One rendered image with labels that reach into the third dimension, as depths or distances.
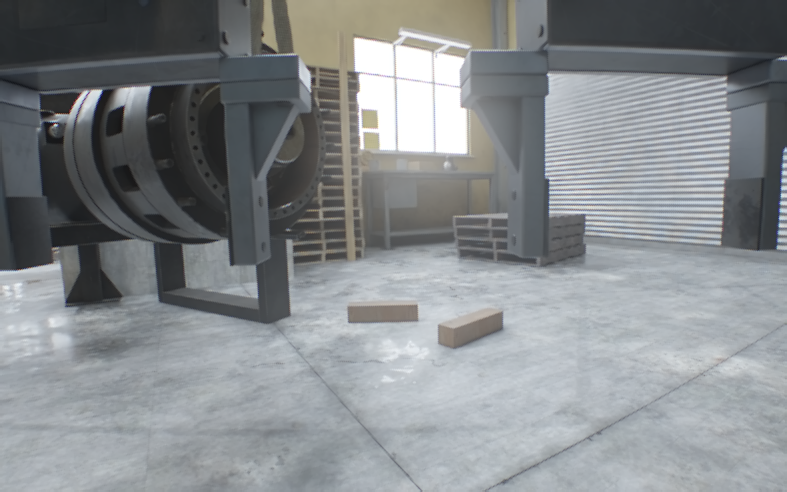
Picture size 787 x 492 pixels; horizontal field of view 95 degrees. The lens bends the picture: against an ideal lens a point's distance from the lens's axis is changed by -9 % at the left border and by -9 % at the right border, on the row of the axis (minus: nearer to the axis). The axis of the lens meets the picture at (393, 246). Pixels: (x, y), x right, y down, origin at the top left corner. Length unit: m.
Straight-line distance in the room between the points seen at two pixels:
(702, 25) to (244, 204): 0.24
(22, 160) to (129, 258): 3.39
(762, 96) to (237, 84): 0.27
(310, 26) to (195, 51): 6.19
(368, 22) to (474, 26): 2.11
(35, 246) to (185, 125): 0.66
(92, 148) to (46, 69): 0.93
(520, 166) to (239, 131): 0.14
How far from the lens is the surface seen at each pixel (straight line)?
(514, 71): 0.21
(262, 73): 0.21
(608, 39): 0.23
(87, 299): 3.60
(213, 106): 1.07
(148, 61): 0.23
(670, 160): 6.00
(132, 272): 3.69
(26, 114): 0.30
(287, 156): 0.99
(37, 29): 0.26
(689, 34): 0.25
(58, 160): 1.88
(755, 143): 0.29
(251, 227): 0.21
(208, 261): 3.67
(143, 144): 0.97
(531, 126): 0.21
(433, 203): 6.81
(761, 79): 0.29
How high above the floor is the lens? 0.69
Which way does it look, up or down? 7 degrees down
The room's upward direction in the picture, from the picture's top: 1 degrees counter-clockwise
